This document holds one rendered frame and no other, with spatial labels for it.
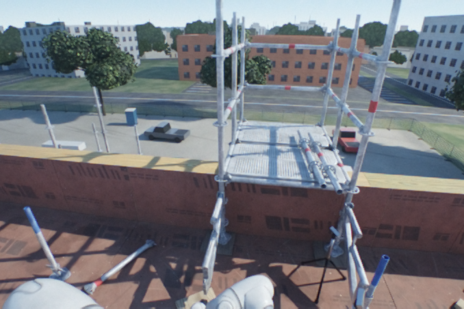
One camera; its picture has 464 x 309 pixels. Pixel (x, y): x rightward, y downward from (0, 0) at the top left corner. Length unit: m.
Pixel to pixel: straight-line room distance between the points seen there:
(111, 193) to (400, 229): 2.90
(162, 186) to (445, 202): 2.58
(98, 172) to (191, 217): 1.06
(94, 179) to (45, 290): 2.31
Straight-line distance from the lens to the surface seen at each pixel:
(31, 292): 0.68
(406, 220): 2.79
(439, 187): 2.78
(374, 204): 2.55
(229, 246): 2.54
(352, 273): 2.20
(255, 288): 1.27
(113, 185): 2.82
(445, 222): 2.97
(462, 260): 3.28
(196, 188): 2.42
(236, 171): 2.20
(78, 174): 3.01
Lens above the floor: 1.89
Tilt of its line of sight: 27 degrees down
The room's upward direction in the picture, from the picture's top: straight up
